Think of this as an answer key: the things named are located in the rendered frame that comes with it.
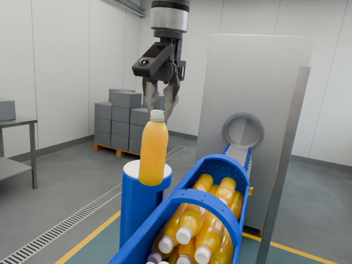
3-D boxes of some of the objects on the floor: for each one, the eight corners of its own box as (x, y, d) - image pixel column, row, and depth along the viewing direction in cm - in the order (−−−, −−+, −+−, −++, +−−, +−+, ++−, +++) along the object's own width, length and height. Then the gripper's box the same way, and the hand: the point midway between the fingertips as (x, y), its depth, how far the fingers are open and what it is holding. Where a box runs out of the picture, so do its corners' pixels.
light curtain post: (257, 289, 179) (309, 67, 138) (257, 296, 174) (311, 67, 133) (250, 286, 181) (298, 67, 140) (249, 293, 176) (299, 66, 135)
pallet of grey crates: (165, 152, 477) (170, 95, 448) (146, 164, 404) (151, 97, 376) (118, 141, 519) (120, 88, 490) (92, 150, 447) (94, 88, 418)
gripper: (197, 36, 58) (187, 117, 65) (157, 33, 62) (152, 109, 69) (184, 32, 50) (175, 124, 57) (140, 29, 54) (136, 114, 61)
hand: (157, 113), depth 60 cm, fingers closed on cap, 4 cm apart
